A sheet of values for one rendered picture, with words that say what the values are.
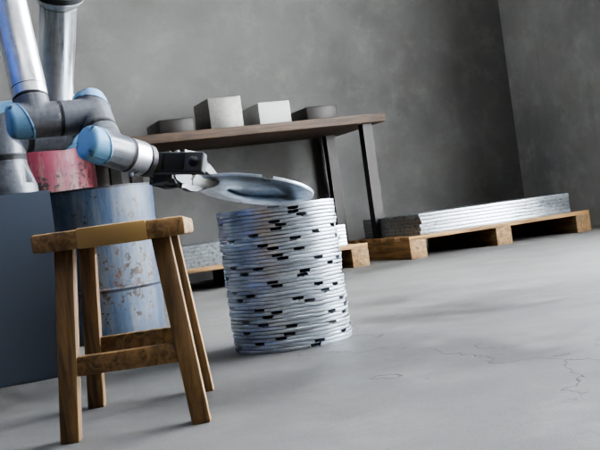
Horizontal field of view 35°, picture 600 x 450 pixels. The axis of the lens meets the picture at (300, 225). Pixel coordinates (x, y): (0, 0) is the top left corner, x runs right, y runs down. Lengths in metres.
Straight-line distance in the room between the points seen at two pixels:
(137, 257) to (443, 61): 4.12
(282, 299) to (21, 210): 0.66
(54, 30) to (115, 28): 3.68
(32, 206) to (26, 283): 0.18
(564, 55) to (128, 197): 4.08
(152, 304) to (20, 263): 0.80
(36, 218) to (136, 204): 0.73
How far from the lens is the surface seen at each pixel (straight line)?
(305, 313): 2.22
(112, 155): 2.02
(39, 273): 2.38
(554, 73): 6.64
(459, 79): 6.84
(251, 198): 2.38
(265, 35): 6.27
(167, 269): 1.54
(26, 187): 2.41
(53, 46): 2.36
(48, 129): 2.06
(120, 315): 3.02
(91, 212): 2.99
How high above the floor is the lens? 0.30
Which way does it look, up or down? level
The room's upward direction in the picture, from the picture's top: 8 degrees counter-clockwise
